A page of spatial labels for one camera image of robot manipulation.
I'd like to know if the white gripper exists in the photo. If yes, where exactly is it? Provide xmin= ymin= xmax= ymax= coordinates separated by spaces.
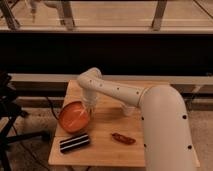
xmin=80 ymin=97 xmax=98 ymax=117

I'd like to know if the orange ceramic bowl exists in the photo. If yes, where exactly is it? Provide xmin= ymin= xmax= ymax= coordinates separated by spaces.
xmin=58 ymin=101 xmax=90 ymax=134

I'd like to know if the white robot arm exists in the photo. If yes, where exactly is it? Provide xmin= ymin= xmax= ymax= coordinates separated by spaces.
xmin=77 ymin=68 xmax=197 ymax=171

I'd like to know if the black white striped block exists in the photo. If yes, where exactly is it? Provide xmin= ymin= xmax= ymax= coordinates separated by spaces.
xmin=59 ymin=133 xmax=90 ymax=153

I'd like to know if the wooden table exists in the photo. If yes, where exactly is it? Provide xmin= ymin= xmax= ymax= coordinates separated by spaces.
xmin=47 ymin=79 xmax=201 ymax=169

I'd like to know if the black tripod stand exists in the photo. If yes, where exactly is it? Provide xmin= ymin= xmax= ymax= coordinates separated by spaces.
xmin=0 ymin=70 xmax=50 ymax=171

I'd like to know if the black cable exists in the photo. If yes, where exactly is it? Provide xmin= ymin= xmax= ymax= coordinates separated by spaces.
xmin=45 ymin=96 xmax=60 ymax=122

